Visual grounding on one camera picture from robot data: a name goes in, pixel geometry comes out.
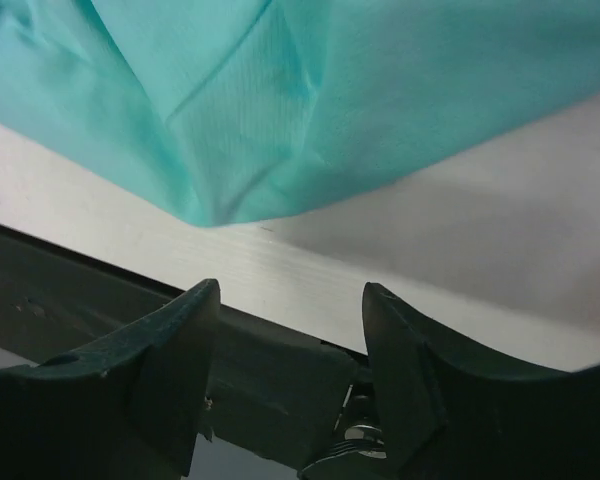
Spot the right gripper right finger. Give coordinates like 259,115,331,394
362,283,600,479

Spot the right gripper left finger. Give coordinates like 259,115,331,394
0,279,220,478

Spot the teal t-shirt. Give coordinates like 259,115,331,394
0,1,600,227

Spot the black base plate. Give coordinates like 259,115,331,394
0,226,359,467

